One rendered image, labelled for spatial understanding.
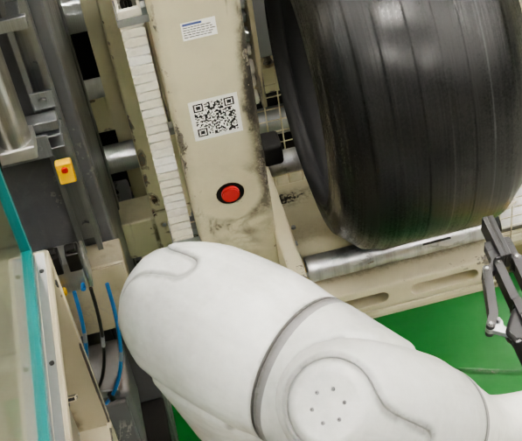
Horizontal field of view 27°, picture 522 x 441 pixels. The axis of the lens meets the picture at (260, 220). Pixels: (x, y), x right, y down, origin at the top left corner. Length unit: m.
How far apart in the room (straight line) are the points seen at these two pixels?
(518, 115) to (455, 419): 0.79
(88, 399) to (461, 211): 0.62
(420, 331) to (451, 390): 2.05
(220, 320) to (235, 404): 0.07
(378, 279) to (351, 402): 1.09
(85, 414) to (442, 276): 0.64
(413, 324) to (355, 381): 2.15
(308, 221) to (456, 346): 0.92
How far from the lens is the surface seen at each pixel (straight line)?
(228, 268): 0.91
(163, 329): 0.91
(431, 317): 2.94
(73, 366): 1.60
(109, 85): 2.53
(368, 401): 0.78
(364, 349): 0.81
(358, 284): 1.86
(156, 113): 1.65
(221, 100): 1.64
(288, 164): 2.03
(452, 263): 1.89
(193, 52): 1.59
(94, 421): 1.70
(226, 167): 1.73
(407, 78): 1.50
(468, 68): 1.53
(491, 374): 2.83
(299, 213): 2.08
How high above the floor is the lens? 2.25
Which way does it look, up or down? 44 degrees down
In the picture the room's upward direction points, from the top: 10 degrees counter-clockwise
